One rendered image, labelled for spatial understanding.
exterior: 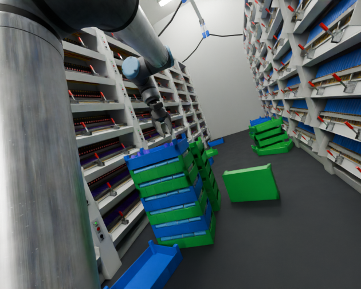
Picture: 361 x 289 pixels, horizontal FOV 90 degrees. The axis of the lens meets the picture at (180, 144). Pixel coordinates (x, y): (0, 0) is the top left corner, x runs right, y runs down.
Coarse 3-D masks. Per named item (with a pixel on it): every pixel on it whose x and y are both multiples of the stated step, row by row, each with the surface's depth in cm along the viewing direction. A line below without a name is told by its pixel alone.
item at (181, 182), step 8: (192, 168) 97; (184, 176) 88; (192, 176) 91; (136, 184) 95; (160, 184) 91; (168, 184) 90; (176, 184) 89; (184, 184) 88; (192, 184) 88; (144, 192) 95; (152, 192) 94; (160, 192) 92
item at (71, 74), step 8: (64, 64) 124; (72, 64) 129; (72, 72) 108; (80, 72) 122; (88, 72) 144; (72, 80) 120; (80, 80) 114; (88, 80) 120; (96, 80) 126; (104, 80) 134; (112, 80) 142
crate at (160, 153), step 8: (184, 136) 102; (168, 144) 107; (176, 144) 85; (184, 144) 95; (152, 152) 89; (160, 152) 88; (168, 152) 87; (176, 152) 86; (128, 160) 93; (136, 160) 92; (144, 160) 91; (152, 160) 90; (160, 160) 89; (128, 168) 94; (136, 168) 93
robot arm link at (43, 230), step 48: (0, 0) 24; (0, 48) 22; (48, 48) 26; (0, 96) 20; (48, 96) 23; (0, 144) 19; (48, 144) 21; (0, 192) 18; (48, 192) 19; (0, 240) 16; (48, 240) 18; (0, 288) 16; (48, 288) 17; (96, 288) 20
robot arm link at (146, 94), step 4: (152, 88) 93; (144, 92) 92; (148, 92) 92; (152, 92) 92; (156, 92) 93; (144, 96) 92; (148, 96) 91; (152, 96) 92; (156, 96) 94; (144, 100) 93
